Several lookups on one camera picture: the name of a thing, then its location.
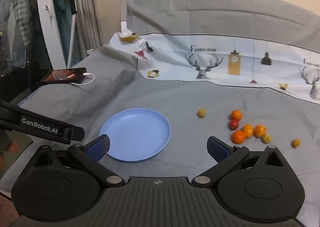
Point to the person's left hand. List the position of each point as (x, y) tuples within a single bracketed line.
[(12, 147)]

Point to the black smartphone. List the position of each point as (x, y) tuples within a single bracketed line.
[(62, 75)]

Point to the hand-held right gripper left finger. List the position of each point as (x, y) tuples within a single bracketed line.
[(98, 146)]

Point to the red cherry tomato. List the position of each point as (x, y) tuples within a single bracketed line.
[(234, 124)]

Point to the grey curtain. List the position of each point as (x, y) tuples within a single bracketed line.
[(92, 22)]

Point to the small tan longan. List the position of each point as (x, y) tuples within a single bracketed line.
[(266, 138), (296, 143), (201, 113)]

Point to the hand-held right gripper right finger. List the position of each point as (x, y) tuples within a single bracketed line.
[(217, 149)]

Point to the small orange mandarin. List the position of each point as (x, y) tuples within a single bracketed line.
[(248, 130), (236, 115), (260, 131), (238, 136)]

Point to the white deer-print blanket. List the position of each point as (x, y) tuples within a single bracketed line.
[(175, 62)]

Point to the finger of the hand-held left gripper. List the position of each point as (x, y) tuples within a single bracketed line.
[(77, 133)]

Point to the grey bed sheet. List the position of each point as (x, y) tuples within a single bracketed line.
[(175, 97)]

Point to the white round frame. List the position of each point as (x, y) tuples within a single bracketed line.
[(48, 17)]

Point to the teal cloth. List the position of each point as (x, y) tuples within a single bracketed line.
[(62, 17)]

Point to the plaid shirt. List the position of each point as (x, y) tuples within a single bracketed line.
[(17, 0)]

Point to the blue plastic plate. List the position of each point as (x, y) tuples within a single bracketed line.
[(135, 132)]

